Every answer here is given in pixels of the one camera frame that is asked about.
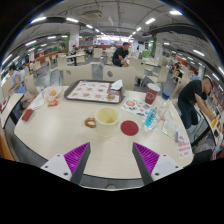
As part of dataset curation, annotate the clear plastic food bag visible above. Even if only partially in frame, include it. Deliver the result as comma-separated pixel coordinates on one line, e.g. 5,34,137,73
42,85,64,105

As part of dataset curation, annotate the clear blue-capped water bottle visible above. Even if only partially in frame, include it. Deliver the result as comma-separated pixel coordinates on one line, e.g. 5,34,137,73
143,92,171,132

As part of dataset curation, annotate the group of beige chairs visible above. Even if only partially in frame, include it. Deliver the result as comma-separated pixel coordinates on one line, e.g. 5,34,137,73
1,46,188,101

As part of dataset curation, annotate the dark red flat pouch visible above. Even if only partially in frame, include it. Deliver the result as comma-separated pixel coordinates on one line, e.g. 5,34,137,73
21,108,35,122

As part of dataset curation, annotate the ceiling air conditioner unit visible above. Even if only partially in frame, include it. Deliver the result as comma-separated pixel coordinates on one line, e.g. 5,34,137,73
82,9,104,19

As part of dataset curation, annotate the white crumpled napkin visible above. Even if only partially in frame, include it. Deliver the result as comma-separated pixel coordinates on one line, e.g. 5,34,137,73
110,79,124,91

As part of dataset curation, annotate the group of ceiling lights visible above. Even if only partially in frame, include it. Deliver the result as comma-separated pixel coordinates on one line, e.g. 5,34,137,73
1,9,224,76

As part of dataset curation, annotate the red paper cup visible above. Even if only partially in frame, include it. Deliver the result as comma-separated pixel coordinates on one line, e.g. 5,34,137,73
144,82,162,106

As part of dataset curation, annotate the beige chair with oval hole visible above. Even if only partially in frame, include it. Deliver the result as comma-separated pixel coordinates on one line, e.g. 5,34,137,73
102,64,137,92
62,63,93,87

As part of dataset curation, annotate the cream mug with brown handle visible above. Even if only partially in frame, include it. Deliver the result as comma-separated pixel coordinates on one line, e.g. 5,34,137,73
84,106,121,138

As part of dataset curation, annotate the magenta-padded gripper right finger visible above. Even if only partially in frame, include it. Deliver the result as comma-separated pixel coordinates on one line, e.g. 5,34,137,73
132,142,184,186

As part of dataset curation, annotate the flat round red coaster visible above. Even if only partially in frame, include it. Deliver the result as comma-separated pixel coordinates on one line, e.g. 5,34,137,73
120,119,140,137

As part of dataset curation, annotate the colourful printed leaflet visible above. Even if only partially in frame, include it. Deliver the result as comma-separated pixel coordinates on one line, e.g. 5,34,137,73
120,97,152,118

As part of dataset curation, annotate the clear plastic wrapped packet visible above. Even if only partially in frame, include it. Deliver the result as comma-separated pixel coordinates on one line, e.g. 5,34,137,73
161,118,181,141

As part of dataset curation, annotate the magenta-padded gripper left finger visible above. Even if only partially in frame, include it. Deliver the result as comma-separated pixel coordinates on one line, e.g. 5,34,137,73
40,142,92,185

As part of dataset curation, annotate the brown plastic food tray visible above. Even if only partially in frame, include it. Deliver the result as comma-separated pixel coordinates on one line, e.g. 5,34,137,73
63,79,127,105

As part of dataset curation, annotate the pink printed table sticker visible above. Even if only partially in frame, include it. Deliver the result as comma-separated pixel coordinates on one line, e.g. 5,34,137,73
175,139,194,160

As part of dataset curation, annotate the printed paper tray liner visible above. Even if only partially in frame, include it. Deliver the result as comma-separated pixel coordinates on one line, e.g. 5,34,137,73
68,80,120,103

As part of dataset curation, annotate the beige dark-edged side table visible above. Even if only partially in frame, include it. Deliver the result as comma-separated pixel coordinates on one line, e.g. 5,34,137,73
194,103,224,148
0,92,25,129

